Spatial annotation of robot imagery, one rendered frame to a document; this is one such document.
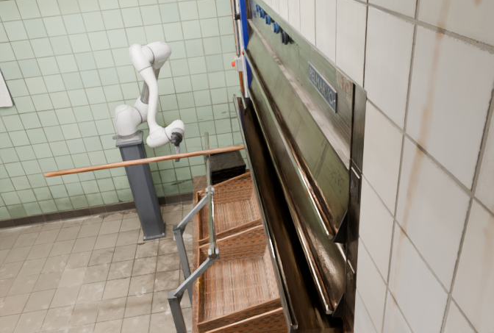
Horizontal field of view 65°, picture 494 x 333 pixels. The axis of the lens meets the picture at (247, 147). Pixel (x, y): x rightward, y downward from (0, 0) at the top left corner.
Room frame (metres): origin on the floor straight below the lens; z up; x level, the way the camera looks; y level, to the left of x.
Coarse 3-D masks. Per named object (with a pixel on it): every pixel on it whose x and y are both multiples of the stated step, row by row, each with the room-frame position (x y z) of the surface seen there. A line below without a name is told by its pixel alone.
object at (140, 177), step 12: (120, 144) 2.79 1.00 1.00; (132, 144) 2.79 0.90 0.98; (132, 156) 2.80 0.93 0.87; (144, 156) 2.84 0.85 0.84; (132, 168) 2.80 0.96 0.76; (144, 168) 2.82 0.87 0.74; (132, 180) 2.80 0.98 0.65; (144, 180) 2.81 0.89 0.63; (132, 192) 2.81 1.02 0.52; (144, 192) 2.81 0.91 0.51; (144, 204) 2.80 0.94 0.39; (156, 204) 2.84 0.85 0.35; (144, 216) 2.80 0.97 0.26; (156, 216) 2.81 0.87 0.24; (144, 228) 2.80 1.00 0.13; (156, 228) 2.81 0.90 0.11; (144, 240) 2.78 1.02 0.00
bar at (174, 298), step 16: (208, 144) 2.29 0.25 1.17; (208, 160) 2.07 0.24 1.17; (208, 176) 1.89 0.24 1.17; (208, 192) 1.73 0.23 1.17; (208, 208) 1.60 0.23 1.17; (176, 240) 1.73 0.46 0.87; (192, 288) 1.73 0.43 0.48; (176, 304) 1.25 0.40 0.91; (192, 304) 1.73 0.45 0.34; (176, 320) 1.25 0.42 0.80
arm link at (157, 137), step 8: (144, 72) 2.63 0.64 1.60; (152, 72) 2.66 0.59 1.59; (152, 80) 2.63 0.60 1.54; (152, 88) 2.61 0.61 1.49; (152, 96) 2.59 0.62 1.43; (152, 104) 2.58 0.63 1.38; (152, 112) 2.57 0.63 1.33; (152, 120) 2.55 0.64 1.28; (152, 128) 2.53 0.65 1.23; (160, 128) 2.53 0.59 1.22; (152, 136) 2.49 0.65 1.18; (160, 136) 2.49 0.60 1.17; (152, 144) 2.48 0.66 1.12; (160, 144) 2.48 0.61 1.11
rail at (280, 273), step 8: (240, 112) 2.15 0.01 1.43; (240, 120) 2.03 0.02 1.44; (248, 144) 1.73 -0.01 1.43; (248, 152) 1.65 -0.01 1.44; (256, 176) 1.43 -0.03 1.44; (256, 184) 1.37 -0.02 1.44; (264, 200) 1.25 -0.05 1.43; (264, 208) 1.20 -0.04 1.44; (264, 216) 1.15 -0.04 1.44; (272, 232) 1.06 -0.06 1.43; (272, 240) 1.02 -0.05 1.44; (272, 248) 0.98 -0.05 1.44; (280, 264) 0.91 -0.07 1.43; (280, 272) 0.87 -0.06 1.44; (280, 280) 0.84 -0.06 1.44; (280, 288) 0.82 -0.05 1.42; (288, 296) 0.78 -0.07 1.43; (288, 304) 0.75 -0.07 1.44; (288, 312) 0.72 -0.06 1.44; (288, 320) 0.71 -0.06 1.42; (296, 320) 0.70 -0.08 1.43; (296, 328) 0.68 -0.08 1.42
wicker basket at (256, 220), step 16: (240, 176) 2.42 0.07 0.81; (224, 192) 2.41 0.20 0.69; (240, 192) 2.42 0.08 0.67; (224, 208) 2.36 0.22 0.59; (240, 208) 2.33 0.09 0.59; (256, 208) 2.23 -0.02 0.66; (208, 224) 2.19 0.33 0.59; (224, 224) 2.17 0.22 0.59; (240, 224) 2.15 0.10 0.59; (256, 224) 1.89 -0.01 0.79; (208, 240) 1.86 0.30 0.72
